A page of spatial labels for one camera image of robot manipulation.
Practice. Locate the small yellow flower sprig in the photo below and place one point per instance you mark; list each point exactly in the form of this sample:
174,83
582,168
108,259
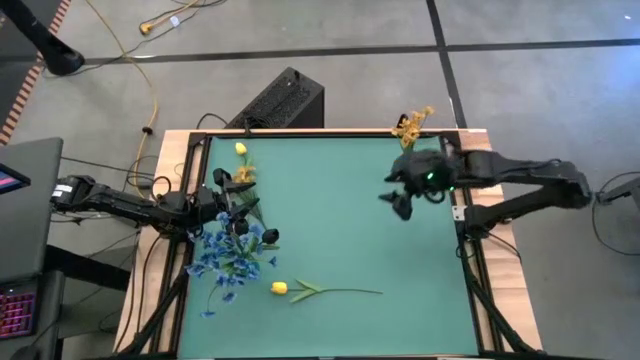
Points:
245,175

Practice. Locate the yellow flower bunch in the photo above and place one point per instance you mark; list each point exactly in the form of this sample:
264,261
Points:
411,127

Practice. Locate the green table mat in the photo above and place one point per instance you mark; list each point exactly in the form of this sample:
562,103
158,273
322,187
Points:
350,300

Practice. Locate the backlit keyboard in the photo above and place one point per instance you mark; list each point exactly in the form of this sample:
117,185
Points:
17,315

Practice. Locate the black stand pole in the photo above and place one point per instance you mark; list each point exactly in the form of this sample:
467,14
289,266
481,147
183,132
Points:
60,57

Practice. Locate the black computer tower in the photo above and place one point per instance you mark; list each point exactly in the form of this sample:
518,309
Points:
285,100

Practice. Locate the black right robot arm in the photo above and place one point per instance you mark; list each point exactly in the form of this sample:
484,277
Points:
525,172

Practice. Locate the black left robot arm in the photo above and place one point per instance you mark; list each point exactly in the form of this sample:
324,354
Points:
125,207

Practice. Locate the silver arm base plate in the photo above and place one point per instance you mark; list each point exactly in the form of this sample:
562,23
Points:
459,212

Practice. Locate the tablet screen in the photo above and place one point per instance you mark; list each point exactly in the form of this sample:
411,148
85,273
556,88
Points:
10,180

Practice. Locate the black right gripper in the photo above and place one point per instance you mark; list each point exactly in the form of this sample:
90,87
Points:
420,172

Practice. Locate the black aluminium table frame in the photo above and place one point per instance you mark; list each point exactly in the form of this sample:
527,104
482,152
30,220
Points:
196,140

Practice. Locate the grey desk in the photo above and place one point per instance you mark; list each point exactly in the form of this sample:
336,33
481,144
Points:
30,235

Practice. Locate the yellow tulip long stem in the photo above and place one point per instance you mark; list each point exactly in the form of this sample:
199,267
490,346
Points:
279,288
241,148

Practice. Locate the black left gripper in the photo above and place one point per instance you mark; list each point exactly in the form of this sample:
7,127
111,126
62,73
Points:
215,202

